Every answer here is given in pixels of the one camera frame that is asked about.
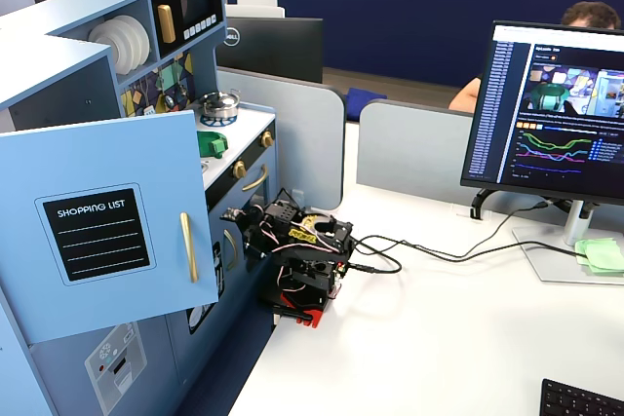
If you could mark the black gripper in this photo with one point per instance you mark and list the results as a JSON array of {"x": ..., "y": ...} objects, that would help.
[{"x": 254, "y": 240}]

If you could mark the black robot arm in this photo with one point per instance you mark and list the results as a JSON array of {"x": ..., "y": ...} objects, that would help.
[{"x": 312, "y": 250}]

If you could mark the green recipient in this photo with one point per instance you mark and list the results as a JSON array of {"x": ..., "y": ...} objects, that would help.
[{"x": 217, "y": 147}]

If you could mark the green recipient lid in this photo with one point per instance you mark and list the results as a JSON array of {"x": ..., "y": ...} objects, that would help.
[{"x": 209, "y": 135}]

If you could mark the steel pot lid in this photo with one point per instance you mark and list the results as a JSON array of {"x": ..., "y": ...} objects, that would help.
[{"x": 219, "y": 98}]

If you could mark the gold stove knob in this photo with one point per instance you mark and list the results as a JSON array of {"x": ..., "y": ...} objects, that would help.
[
  {"x": 266, "y": 139},
  {"x": 239, "y": 169}
]

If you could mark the red black table clamp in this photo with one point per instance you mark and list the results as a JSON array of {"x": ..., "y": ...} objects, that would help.
[{"x": 304, "y": 316}]

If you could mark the grey desk divider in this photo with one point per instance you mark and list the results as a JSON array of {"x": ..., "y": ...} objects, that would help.
[
  {"x": 302, "y": 143},
  {"x": 414, "y": 153}
]

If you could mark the steel toy pot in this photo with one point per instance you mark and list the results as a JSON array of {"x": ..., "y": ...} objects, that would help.
[{"x": 222, "y": 111}]

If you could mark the blue shopping list door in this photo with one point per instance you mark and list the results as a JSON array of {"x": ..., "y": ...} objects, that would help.
[{"x": 97, "y": 153}]

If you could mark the blue cushion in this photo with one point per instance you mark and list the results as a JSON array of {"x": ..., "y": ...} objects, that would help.
[{"x": 365, "y": 94}]

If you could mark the black Dell monitor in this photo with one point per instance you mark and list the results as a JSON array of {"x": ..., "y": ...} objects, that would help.
[{"x": 278, "y": 50}]

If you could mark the white toy plate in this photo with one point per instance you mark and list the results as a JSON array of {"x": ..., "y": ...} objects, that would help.
[
  {"x": 95, "y": 36},
  {"x": 114, "y": 38},
  {"x": 139, "y": 43}
]

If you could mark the blue toy kitchen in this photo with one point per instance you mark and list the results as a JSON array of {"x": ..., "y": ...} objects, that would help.
[{"x": 63, "y": 75}]

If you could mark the monitor showing graphs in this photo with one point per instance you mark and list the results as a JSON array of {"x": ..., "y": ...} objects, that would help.
[{"x": 507, "y": 143}]

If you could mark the silver monitor stand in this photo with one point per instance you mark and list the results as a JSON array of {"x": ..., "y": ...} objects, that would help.
[{"x": 546, "y": 250}]

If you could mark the green paper pad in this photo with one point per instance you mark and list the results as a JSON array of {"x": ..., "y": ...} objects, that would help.
[
  {"x": 592, "y": 246},
  {"x": 609, "y": 262}
]

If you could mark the black keyboard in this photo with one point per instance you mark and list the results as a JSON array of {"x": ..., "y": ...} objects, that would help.
[{"x": 580, "y": 401}]

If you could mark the curly haired person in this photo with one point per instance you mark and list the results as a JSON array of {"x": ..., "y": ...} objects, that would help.
[{"x": 590, "y": 14}]

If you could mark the black desk bracket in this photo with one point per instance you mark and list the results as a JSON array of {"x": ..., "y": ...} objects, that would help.
[{"x": 479, "y": 206}]

